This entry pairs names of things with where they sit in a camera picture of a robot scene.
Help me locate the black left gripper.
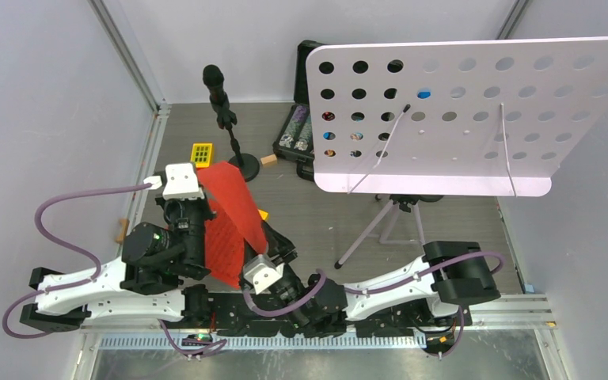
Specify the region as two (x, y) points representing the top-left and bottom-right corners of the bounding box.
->
(159, 184), (220, 274)

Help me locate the red sheet music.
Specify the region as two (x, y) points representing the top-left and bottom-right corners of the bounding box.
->
(204, 211), (245, 290)
(198, 161), (268, 254)

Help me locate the lilac tripod music stand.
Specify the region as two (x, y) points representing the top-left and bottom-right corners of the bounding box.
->
(305, 35), (608, 271)

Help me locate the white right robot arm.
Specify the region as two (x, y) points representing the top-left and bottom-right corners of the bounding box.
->
(241, 223), (504, 338)

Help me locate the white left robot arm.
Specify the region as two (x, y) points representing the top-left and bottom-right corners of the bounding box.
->
(19, 197), (215, 333)

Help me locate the small yellow block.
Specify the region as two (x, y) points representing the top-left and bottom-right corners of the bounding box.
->
(258, 209), (269, 221)

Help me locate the yellow grid toy brick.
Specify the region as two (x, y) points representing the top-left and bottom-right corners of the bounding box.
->
(190, 142), (215, 169)

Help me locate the black round-base mic stand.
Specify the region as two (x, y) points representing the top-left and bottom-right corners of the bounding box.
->
(210, 92), (260, 182)

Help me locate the small wooden block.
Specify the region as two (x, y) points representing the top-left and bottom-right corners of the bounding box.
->
(260, 154), (278, 167)

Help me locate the black poker chip case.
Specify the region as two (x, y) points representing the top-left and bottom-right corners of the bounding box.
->
(272, 40), (323, 181)

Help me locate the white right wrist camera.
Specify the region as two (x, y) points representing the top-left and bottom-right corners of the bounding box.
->
(242, 255), (284, 295)

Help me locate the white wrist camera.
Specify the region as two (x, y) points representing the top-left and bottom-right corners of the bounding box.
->
(242, 255), (284, 295)
(142, 162), (206, 200)

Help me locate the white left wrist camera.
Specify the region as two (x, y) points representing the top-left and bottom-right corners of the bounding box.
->
(142, 162), (206, 200)

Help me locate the wooden block on rail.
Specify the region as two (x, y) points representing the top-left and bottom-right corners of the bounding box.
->
(115, 218), (130, 245)

